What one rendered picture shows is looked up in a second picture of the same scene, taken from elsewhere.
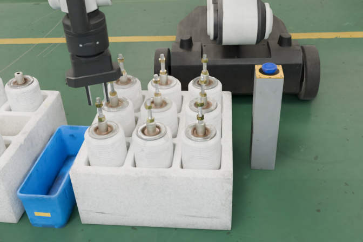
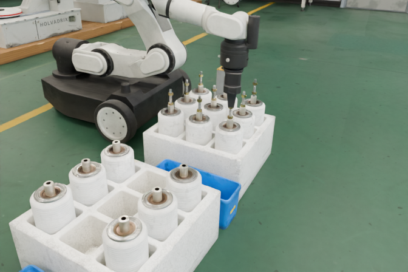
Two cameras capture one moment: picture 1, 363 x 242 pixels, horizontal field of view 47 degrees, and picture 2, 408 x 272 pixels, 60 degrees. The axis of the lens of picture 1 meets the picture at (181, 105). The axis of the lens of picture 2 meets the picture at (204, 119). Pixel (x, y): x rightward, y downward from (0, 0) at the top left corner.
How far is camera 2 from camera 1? 135 cm
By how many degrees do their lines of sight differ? 61
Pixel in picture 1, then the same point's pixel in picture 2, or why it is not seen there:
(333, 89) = not seen: hidden behind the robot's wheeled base
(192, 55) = (138, 94)
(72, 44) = (243, 60)
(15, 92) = (130, 155)
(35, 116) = (150, 167)
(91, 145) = (238, 135)
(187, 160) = (257, 121)
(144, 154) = (251, 126)
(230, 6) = (171, 44)
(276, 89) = not seen: hidden behind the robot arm
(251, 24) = (184, 52)
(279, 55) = (172, 76)
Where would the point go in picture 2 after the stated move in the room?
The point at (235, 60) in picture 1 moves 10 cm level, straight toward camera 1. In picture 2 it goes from (158, 87) to (176, 91)
